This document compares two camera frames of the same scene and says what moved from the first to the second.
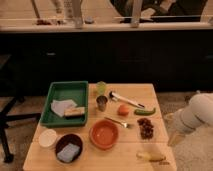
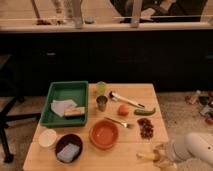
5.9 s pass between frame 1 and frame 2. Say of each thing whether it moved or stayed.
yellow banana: stayed
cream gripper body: moved
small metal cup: stayed
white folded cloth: stayed
